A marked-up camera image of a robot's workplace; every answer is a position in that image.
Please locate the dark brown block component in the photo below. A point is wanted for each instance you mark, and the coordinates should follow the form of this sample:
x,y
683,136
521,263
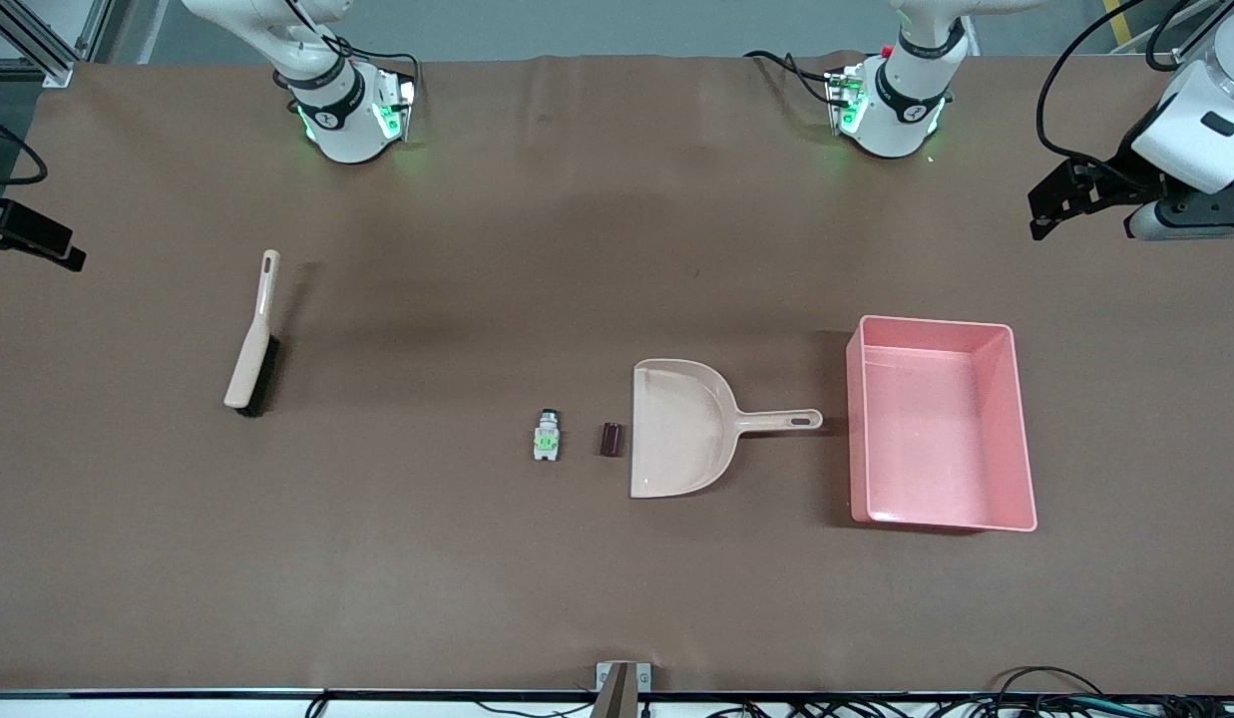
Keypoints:
x,y
613,440

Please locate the beige hand brush black bristles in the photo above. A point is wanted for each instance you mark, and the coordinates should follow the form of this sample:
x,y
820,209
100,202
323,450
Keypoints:
x,y
249,359

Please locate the pink plastic bin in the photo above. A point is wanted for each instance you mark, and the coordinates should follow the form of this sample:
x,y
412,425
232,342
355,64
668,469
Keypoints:
x,y
936,439

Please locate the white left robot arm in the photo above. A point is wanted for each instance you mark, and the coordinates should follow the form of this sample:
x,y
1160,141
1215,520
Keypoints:
x,y
901,110

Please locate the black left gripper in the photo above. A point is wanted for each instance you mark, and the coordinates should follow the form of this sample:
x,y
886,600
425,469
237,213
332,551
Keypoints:
x,y
1114,178

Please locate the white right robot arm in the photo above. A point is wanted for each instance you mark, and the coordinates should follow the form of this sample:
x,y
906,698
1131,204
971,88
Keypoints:
x,y
342,130

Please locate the aluminium frame profile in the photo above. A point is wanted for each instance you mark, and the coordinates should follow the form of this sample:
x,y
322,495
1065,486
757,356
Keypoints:
x,y
48,55

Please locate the brown table cover sheet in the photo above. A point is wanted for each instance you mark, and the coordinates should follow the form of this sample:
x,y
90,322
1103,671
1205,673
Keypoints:
x,y
377,558

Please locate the white green switch component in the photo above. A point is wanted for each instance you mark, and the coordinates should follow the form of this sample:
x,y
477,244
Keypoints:
x,y
547,439

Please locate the grey metal bracket plate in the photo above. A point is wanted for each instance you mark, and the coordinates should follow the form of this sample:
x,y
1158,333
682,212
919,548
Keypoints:
x,y
605,676

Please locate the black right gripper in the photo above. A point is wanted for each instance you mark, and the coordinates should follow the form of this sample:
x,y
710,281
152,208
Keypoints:
x,y
18,227

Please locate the beige plastic dustpan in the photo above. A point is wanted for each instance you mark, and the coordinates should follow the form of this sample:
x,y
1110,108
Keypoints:
x,y
676,429

